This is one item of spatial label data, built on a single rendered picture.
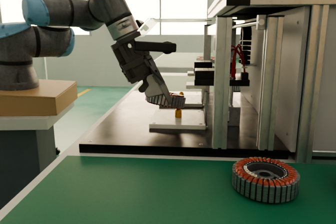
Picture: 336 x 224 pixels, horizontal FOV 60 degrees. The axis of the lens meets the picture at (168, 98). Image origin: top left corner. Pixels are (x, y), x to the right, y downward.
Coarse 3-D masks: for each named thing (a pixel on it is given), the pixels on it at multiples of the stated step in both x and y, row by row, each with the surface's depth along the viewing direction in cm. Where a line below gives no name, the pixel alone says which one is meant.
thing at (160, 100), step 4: (172, 92) 86; (156, 96) 77; (160, 96) 77; (172, 96) 77; (176, 96) 78; (180, 96) 79; (148, 100) 79; (152, 100) 78; (156, 100) 77; (160, 100) 77; (164, 100) 77; (172, 100) 77; (176, 100) 77; (180, 100) 78; (184, 100) 80; (156, 104) 78; (160, 104) 77; (164, 104) 77; (168, 104) 77; (172, 104) 77; (176, 104) 78; (180, 104) 79
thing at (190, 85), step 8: (200, 72) 78; (208, 72) 78; (200, 80) 78; (208, 80) 78; (232, 80) 77; (240, 80) 77; (248, 80) 77; (192, 88) 79; (200, 88) 79; (232, 88) 79; (232, 96) 79
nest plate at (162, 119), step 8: (160, 112) 89; (168, 112) 89; (184, 112) 89; (192, 112) 89; (200, 112) 89; (152, 120) 80; (160, 120) 80; (168, 120) 80; (176, 120) 80; (184, 120) 80; (192, 120) 80; (200, 120) 80; (168, 128) 77; (176, 128) 77; (184, 128) 77; (192, 128) 77; (200, 128) 77
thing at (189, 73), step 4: (196, 60) 106; (200, 60) 106; (204, 60) 106; (208, 60) 106; (196, 64) 101; (200, 64) 101; (204, 64) 101; (208, 64) 101; (188, 72) 104; (192, 72) 104
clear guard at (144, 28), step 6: (150, 18) 90; (156, 18) 90; (162, 18) 90; (168, 18) 90; (174, 18) 90; (180, 18) 89; (186, 18) 89; (192, 18) 89; (198, 18) 89; (204, 18) 89; (210, 18) 89; (234, 18) 88; (144, 24) 92; (150, 24) 103; (138, 30) 92; (144, 30) 103; (138, 36) 103
